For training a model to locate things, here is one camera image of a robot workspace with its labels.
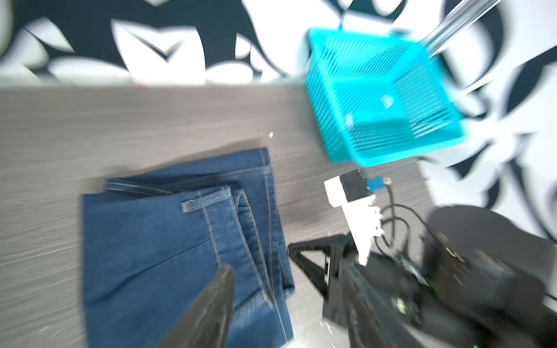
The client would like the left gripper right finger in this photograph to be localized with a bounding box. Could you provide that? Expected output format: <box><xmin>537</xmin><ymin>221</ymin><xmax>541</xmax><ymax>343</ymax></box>
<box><xmin>343</xmin><ymin>263</ymin><xmax>422</xmax><ymax>348</ymax></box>

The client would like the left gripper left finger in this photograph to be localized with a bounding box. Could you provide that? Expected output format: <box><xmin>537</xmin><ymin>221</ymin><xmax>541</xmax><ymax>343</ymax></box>
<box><xmin>157</xmin><ymin>265</ymin><xmax>235</xmax><ymax>348</ymax></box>

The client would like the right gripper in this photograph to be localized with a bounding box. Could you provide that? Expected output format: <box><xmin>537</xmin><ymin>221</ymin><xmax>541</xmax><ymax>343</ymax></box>
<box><xmin>287</xmin><ymin>233</ymin><xmax>424</xmax><ymax>329</ymax></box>

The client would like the denim garment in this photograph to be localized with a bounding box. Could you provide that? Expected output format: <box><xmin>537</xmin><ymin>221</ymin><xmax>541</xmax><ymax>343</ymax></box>
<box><xmin>82</xmin><ymin>148</ymin><xmax>294</xmax><ymax>347</ymax></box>

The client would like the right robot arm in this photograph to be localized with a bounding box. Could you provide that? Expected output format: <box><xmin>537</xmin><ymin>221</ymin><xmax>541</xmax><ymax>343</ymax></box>
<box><xmin>288</xmin><ymin>205</ymin><xmax>556</xmax><ymax>347</ymax></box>

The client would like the teal plastic basket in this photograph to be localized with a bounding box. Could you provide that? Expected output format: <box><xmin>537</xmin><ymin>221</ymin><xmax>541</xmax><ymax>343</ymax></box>
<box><xmin>306</xmin><ymin>28</ymin><xmax>465</xmax><ymax>168</ymax></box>

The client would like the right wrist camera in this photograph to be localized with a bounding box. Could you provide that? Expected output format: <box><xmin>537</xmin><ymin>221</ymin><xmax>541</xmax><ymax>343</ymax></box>
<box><xmin>323</xmin><ymin>169</ymin><xmax>384</xmax><ymax>266</ymax></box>

